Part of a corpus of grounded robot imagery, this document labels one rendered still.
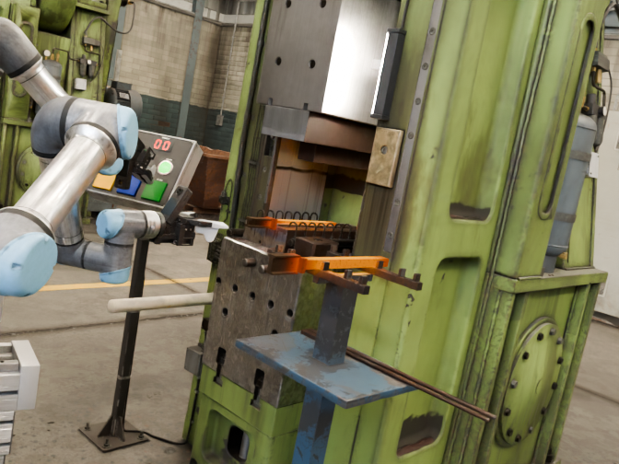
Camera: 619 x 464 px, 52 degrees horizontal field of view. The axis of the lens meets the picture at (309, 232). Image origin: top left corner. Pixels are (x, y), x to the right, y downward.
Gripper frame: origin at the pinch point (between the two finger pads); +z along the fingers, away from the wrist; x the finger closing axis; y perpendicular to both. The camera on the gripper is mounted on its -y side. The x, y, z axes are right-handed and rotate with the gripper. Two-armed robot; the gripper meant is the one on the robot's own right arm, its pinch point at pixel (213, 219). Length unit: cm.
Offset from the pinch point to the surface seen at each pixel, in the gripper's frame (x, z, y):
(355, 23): 12, 32, -64
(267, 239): -0.4, 23.8, 6.3
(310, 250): 18.7, 23.8, 4.9
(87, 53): -476, 199, -67
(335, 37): 12, 24, -59
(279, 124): -4.3, 24.0, -30.6
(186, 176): -41.1, 18.5, -6.8
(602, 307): -49, 553, 86
